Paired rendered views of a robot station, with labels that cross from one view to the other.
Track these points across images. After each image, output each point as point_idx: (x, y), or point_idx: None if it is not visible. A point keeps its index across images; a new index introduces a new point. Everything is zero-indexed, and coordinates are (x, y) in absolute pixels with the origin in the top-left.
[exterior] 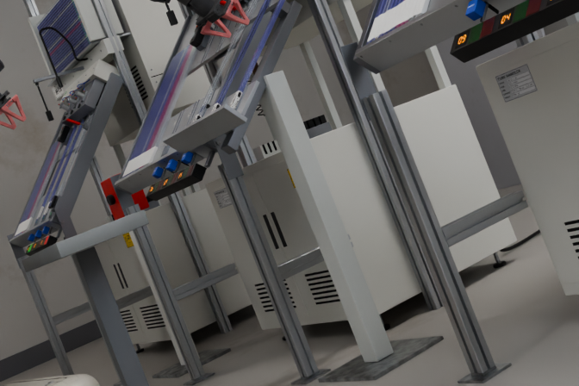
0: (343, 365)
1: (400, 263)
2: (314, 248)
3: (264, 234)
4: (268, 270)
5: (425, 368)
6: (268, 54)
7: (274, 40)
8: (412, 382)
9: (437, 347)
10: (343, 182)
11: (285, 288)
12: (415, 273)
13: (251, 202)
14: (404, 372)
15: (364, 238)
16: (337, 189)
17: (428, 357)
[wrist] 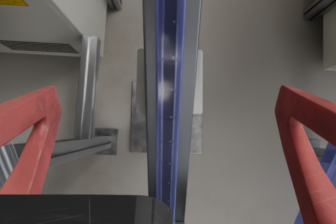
0: (134, 128)
1: None
2: (80, 76)
3: (78, 141)
4: (88, 152)
5: (236, 136)
6: (192, 50)
7: None
8: (247, 159)
9: (211, 99)
10: None
11: (95, 139)
12: None
13: (63, 145)
14: (221, 142)
15: (87, 13)
16: None
17: (221, 118)
